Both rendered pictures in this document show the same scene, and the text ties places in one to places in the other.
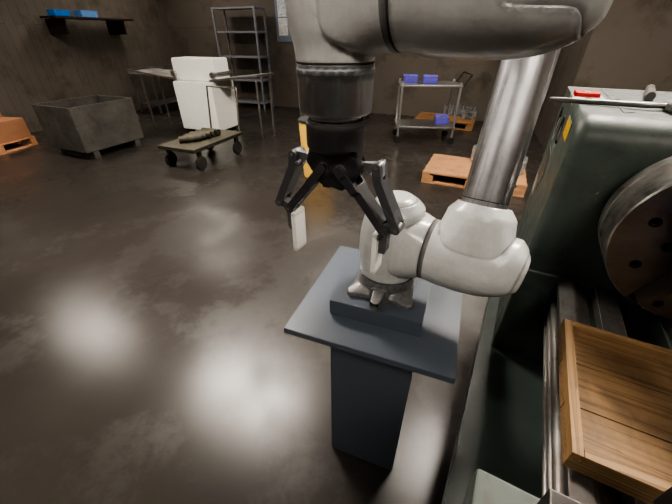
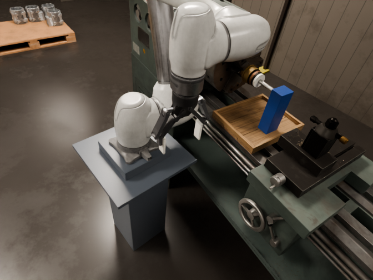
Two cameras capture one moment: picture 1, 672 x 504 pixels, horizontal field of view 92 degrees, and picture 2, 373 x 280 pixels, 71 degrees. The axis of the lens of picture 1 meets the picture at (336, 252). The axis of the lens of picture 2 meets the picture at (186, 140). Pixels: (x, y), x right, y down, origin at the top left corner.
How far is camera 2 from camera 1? 65 cm
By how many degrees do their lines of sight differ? 52
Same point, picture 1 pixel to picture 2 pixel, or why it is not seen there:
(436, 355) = (182, 157)
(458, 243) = not seen: hidden behind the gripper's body
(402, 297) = (153, 145)
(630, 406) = (246, 126)
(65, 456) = not seen: outside the picture
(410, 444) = not seen: hidden behind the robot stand
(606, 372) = (234, 120)
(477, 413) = (195, 168)
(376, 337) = (157, 171)
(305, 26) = (198, 67)
